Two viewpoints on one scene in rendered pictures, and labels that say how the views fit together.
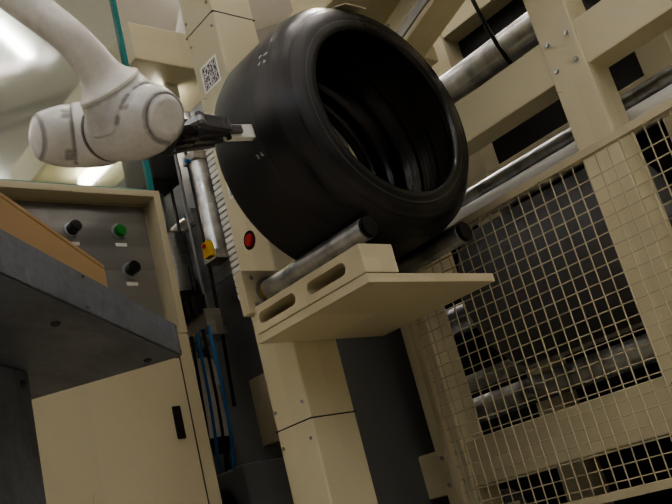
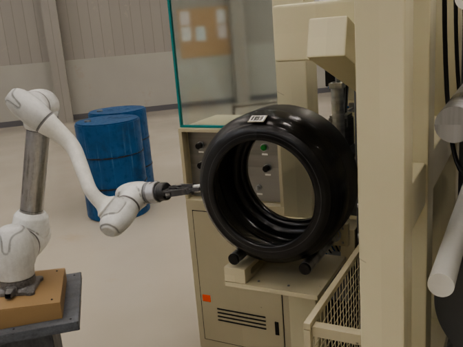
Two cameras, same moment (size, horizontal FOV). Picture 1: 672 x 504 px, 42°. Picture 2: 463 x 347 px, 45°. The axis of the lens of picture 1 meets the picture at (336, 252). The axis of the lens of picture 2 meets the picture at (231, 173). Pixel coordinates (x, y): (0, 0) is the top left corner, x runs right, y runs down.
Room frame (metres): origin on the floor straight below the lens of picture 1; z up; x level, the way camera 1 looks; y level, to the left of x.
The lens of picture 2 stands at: (0.99, -1.92, 1.74)
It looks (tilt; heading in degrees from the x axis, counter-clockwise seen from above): 15 degrees down; 72
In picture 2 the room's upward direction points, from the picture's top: 5 degrees counter-clockwise
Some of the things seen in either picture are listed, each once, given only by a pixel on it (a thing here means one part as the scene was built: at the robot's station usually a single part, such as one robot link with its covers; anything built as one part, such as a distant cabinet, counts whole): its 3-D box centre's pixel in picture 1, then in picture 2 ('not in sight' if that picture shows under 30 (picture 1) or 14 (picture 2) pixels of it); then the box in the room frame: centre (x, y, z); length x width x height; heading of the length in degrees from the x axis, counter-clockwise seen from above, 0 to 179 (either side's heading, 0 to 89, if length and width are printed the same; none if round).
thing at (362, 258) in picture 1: (321, 291); (254, 257); (1.69, 0.05, 0.83); 0.36 x 0.09 x 0.06; 44
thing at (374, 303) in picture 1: (375, 307); (287, 270); (1.78, -0.05, 0.80); 0.37 x 0.36 x 0.02; 134
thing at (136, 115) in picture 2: not in sight; (118, 158); (1.61, 3.94, 0.48); 1.31 x 0.81 x 0.97; 88
